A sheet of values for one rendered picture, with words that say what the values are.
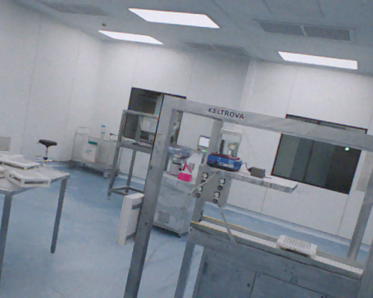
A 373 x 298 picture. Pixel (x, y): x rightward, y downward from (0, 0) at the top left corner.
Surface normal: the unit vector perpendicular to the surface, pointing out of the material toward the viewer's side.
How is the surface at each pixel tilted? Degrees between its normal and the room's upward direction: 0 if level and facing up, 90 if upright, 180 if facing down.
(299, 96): 90
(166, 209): 90
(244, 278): 90
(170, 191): 91
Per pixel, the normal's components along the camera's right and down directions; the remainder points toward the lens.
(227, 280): -0.40, 0.07
